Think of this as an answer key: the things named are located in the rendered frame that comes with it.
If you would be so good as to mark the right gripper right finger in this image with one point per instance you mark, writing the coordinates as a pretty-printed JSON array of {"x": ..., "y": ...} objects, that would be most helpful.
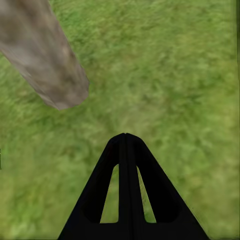
[{"x": 174, "y": 220}]

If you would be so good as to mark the tree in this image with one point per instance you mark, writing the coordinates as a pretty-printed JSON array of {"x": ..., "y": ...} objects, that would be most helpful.
[{"x": 34, "y": 42}]

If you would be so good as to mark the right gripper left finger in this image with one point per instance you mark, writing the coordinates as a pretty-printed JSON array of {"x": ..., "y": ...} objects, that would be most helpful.
[{"x": 84, "y": 221}]

